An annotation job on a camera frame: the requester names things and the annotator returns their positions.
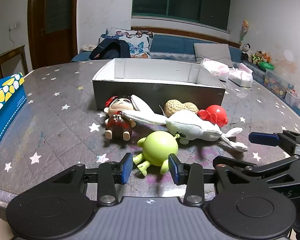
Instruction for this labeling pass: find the green framed window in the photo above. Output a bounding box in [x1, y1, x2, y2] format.
[131, 0, 232, 32]

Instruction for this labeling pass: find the beige peanut toy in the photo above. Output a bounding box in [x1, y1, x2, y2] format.
[164, 99, 199, 117]

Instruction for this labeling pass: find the brown wooden door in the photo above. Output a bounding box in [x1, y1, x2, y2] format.
[27, 0, 79, 70]

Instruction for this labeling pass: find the grey star tablecloth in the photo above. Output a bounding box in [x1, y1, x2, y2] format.
[0, 59, 300, 207]

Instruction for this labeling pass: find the small clear box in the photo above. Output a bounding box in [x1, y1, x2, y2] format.
[284, 86, 300, 107]

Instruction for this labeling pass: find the panda plush toy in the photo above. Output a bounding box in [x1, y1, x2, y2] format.
[240, 42, 253, 61]

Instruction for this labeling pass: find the green round toy figure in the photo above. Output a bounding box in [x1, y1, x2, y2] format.
[132, 131, 189, 178]

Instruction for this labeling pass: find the clear plastic storage box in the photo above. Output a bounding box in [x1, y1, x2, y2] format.
[263, 69, 289, 98]

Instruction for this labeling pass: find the brown wooden desk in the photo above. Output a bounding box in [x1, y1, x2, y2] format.
[0, 45, 29, 80]

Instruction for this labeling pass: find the hanging wall doll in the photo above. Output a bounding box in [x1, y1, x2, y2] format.
[240, 19, 250, 43]

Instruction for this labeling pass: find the butterfly print pillow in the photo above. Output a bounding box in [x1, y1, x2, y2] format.
[98, 27, 154, 59]

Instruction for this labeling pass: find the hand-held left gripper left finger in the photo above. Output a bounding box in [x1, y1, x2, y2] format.
[52, 152, 134, 205]

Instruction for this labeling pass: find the blue sofa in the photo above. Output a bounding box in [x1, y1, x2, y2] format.
[70, 34, 300, 121]

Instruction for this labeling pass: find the red round toy figure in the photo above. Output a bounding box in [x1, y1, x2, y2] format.
[197, 104, 229, 127]

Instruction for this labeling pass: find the dark blue backpack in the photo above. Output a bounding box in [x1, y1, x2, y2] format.
[89, 39, 131, 60]

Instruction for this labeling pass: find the green bowl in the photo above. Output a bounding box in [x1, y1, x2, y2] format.
[259, 61, 275, 71]

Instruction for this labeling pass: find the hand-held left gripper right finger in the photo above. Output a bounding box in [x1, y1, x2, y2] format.
[168, 153, 252, 205]

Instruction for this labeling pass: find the brown plush toy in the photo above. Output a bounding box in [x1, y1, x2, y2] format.
[251, 50, 263, 64]

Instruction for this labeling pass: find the grey pillow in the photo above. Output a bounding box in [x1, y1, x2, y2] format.
[194, 42, 234, 67]

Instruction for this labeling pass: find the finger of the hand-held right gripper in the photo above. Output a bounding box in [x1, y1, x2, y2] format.
[248, 130, 300, 160]
[212, 154, 300, 178]

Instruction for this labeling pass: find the doll figurine with red flower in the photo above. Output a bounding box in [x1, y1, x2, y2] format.
[104, 95, 138, 141]

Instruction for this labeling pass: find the white plush goose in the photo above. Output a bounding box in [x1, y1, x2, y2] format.
[121, 94, 249, 153]

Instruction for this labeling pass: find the grey cardboard box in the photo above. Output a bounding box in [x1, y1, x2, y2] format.
[92, 58, 226, 110]

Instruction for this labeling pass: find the pink tissue pack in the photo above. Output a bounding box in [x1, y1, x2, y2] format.
[200, 58, 231, 82]
[228, 64, 254, 88]

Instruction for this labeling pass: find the blue yellow tissue box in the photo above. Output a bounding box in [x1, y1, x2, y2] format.
[0, 72, 27, 154]

